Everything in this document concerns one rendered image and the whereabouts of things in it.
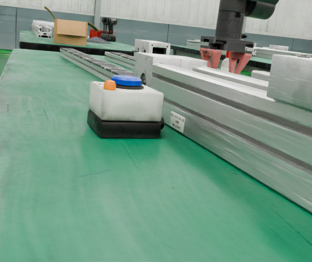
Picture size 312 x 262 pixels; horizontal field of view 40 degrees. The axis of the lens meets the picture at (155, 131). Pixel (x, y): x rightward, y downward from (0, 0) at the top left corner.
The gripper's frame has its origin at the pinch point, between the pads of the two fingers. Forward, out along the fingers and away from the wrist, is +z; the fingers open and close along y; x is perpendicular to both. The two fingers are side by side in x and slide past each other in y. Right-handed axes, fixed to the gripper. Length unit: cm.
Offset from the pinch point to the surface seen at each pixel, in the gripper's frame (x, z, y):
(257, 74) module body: -19.8, -3.5, -4.4
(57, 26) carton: 194, -6, -10
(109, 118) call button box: -34.2, 2.7, -34.2
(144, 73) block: -14.8, -1.4, -23.4
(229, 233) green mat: -60, 5, -32
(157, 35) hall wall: 1051, -13, 380
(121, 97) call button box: -34.3, 0.1, -32.9
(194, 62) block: -18.1, -4.3, -16.0
